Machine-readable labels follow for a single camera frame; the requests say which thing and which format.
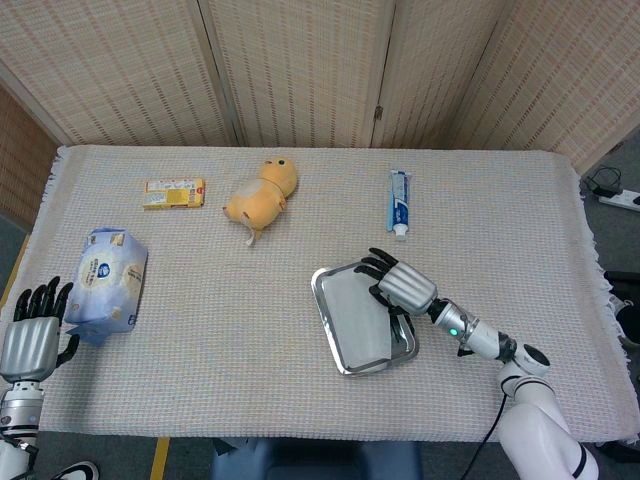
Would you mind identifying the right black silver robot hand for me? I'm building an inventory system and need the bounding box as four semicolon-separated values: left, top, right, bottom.
353;247;440;321

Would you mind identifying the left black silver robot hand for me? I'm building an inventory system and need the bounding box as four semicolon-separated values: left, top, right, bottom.
0;276;81;386

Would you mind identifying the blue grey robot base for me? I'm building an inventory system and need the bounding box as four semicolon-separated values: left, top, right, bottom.
209;438;424;480

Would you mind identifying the stainless steel tray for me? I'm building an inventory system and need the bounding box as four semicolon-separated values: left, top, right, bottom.
310;259;420;376

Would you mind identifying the blue white toothpaste tube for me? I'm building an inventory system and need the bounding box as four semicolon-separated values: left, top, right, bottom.
385;169;414;243

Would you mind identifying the blue tissue pack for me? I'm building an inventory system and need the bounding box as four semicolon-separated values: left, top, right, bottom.
64;227;150;347

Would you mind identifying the black white shoe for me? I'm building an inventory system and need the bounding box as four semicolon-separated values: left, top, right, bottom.
49;460;100;480

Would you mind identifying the yellow plush animal toy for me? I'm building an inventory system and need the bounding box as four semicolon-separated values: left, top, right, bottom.
223;155;298;247

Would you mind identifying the beige woven tablecloth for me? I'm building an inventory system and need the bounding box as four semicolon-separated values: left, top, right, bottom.
29;144;629;444

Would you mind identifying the yellow cardboard box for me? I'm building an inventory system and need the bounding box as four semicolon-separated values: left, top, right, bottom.
143;178;207;211

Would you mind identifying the black case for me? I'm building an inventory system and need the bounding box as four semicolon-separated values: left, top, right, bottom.
603;269;640;301

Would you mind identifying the dark round bin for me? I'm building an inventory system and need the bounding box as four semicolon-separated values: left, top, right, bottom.
615;302;640;346

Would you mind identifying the white power strip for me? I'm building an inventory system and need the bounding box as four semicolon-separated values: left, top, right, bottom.
597;189;640;211

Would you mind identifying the beige woven folding screen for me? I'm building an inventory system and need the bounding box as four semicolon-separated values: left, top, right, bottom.
0;0;640;226

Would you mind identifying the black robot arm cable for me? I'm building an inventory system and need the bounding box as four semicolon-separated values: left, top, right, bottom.
462;394;509;480

